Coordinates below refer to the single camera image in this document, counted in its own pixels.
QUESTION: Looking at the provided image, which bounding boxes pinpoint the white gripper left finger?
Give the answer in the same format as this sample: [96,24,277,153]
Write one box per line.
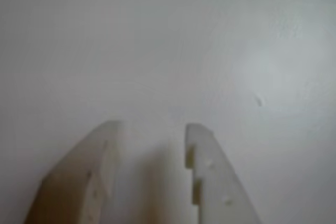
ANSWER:
[23,120,124,224]

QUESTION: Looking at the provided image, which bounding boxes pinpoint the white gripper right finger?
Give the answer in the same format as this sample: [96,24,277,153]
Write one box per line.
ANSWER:
[184,123,264,224]

